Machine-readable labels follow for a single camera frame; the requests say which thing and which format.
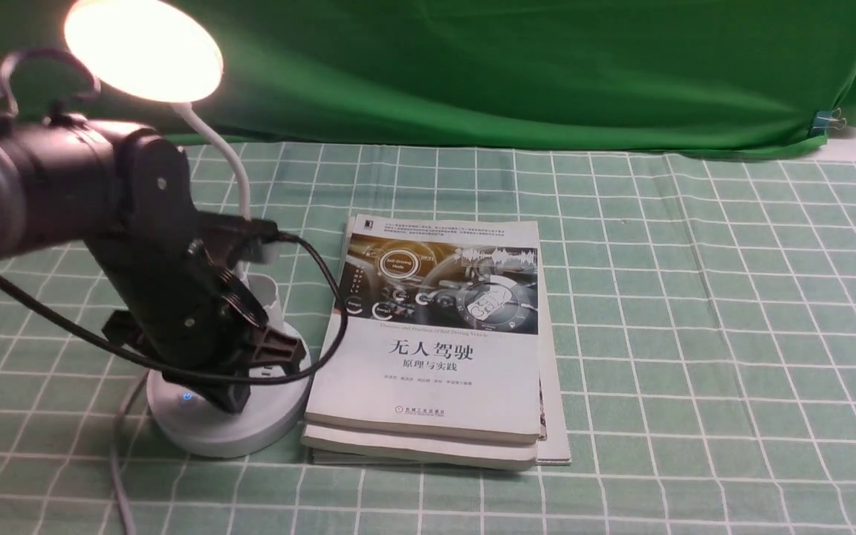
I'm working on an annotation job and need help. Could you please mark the white lamp power cable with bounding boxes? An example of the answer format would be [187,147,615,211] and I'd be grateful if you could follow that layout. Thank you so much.
[109,372,150,535]

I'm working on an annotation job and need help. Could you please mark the white desk lamp with base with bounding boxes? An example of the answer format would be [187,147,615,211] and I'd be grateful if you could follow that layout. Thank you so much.
[62,1,309,459]

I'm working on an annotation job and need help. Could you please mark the green backdrop cloth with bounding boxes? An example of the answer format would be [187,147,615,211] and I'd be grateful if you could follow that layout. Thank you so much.
[0,0,856,161]

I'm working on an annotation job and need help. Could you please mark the top white book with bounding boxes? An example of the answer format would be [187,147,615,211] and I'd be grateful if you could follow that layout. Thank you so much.
[305,215,541,444]

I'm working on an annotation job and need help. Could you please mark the white book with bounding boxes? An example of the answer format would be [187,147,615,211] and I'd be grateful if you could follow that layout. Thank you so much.
[305,215,541,444]
[302,424,541,471]

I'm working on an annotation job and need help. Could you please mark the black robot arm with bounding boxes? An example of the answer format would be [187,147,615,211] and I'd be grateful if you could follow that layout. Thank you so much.
[0,113,308,415]

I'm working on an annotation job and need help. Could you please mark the blue binder clip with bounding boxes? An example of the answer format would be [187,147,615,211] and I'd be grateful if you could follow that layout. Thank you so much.
[808,108,847,137]

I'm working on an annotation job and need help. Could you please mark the bottom white book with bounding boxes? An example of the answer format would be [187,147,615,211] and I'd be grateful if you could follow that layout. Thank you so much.
[302,424,541,471]

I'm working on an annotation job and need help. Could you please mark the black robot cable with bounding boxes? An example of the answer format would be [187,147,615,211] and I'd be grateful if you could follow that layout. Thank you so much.
[0,48,349,535]

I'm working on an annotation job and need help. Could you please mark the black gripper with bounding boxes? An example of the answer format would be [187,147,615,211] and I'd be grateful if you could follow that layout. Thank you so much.
[86,211,307,414]

